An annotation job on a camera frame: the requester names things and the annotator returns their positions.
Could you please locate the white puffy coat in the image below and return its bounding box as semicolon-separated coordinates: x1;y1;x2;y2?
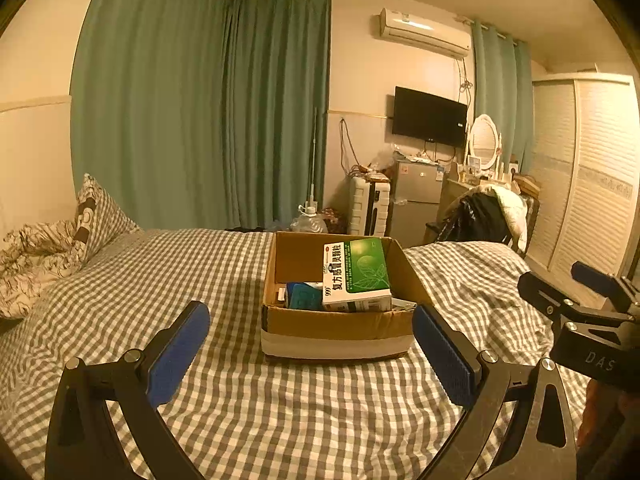
480;183;528;252

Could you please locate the white oval mirror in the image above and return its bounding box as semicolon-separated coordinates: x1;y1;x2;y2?
466;114;502;171

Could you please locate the white air conditioner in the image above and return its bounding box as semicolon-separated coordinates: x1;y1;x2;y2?
380;8;472;58

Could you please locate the white louvered wardrobe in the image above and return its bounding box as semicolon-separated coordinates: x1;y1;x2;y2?
527;73;639;296

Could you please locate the grey checkered bed sheet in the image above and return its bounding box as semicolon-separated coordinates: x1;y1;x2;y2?
0;227;594;480

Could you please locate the patterned white duvet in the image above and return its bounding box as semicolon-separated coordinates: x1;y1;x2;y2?
1;220;86;320

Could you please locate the black wall television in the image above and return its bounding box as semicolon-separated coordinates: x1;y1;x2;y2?
392;87;468;148

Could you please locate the clear water jug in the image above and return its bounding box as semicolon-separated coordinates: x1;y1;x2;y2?
290;200;328;234

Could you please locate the striped pillow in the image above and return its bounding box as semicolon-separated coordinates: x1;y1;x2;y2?
73;174;140;264

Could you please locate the silver mini fridge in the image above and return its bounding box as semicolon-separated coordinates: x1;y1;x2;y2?
387;160;444;248

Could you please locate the white suitcase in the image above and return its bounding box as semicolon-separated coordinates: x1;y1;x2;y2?
347;172;390;237

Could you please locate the green white medicine box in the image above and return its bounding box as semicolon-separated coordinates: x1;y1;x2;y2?
322;237;392;312

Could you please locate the chair with black jacket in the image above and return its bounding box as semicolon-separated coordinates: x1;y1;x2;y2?
424;193;512;245

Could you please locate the brown cardboard box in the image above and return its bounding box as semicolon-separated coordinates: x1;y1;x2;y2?
260;232;414;362

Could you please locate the teal blister pack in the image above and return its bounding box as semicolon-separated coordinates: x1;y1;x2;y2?
285;282;323;311

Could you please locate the white ointment tube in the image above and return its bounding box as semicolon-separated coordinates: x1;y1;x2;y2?
392;298;416;312

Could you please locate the green window curtain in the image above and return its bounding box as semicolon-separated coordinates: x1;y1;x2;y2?
472;21;534;174

